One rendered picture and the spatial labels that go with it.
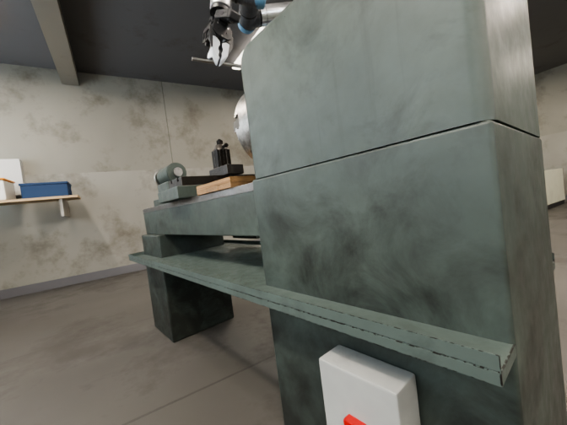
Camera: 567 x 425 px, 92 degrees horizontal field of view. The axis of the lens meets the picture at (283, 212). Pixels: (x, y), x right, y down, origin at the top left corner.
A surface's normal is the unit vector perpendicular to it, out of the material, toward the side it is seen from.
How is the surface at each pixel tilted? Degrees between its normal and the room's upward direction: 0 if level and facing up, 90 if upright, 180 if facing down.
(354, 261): 90
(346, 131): 90
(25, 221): 90
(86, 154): 90
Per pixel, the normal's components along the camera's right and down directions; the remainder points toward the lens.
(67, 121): 0.52, -0.04
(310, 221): -0.75, 0.12
